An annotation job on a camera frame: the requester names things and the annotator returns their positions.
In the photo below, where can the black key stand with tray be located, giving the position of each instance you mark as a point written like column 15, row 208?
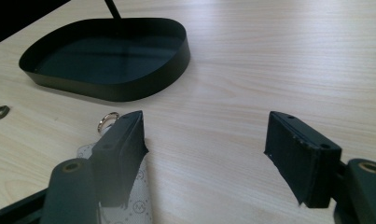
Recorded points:
column 114, row 90

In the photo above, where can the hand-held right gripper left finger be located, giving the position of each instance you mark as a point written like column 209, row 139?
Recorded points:
column 120, row 161

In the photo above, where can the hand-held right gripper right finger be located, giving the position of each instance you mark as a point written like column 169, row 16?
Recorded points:
column 303, row 161

